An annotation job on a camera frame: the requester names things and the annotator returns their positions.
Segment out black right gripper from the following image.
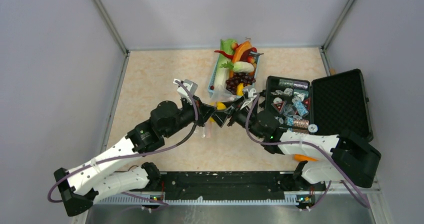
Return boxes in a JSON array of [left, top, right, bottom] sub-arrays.
[[213, 95, 264, 139]]

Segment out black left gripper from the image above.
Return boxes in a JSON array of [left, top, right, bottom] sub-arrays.
[[163, 95, 218, 139]]

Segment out clear zip bag pink dots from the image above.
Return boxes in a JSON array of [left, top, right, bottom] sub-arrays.
[[195, 85, 238, 138]]

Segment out dark red toy grapes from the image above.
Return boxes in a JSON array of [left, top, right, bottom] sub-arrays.
[[225, 73, 256, 95]]

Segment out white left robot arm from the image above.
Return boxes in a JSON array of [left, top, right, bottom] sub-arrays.
[[53, 97, 216, 217]]

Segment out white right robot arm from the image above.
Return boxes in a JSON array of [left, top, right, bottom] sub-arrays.
[[212, 100, 382, 190]]

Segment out light blue plastic basket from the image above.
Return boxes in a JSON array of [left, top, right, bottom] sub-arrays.
[[207, 49, 262, 96]]

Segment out yellow toy bell pepper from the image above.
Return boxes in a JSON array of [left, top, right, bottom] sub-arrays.
[[236, 83, 245, 96]]

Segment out green white toy cabbage stalk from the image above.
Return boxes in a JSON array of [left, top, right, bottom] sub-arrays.
[[213, 38, 237, 90]]

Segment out black red all-in triangle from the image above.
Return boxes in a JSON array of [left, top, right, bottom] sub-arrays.
[[271, 101, 286, 114]]

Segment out red toy chili pepper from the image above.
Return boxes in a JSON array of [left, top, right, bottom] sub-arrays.
[[214, 50, 234, 60]]

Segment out clear round dealer button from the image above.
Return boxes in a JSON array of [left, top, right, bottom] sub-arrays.
[[282, 104, 297, 117]]

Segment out blue green chip row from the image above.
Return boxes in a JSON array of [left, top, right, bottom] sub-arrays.
[[278, 79, 294, 88]]

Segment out purple chip row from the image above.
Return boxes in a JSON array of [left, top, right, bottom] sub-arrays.
[[293, 81, 309, 90]]

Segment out light blue chip stack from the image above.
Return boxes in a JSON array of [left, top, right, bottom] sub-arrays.
[[293, 101, 309, 117]]

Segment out black poker chip case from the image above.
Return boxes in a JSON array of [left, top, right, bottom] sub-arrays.
[[259, 69, 374, 142]]

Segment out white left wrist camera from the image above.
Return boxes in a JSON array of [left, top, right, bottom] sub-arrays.
[[173, 79, 198, 105]]

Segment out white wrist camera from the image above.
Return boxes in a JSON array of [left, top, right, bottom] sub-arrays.
[[240, 85, 259, 109], [173, 79, 198, 105]]

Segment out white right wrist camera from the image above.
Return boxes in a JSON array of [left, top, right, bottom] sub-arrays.
[[240, 85, 259, 109]]

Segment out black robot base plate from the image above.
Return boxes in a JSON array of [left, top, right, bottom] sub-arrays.
[[136, 171, 326, 201]]

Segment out orange handled tool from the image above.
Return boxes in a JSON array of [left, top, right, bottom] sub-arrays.
[[293, 154, 317, 162]]

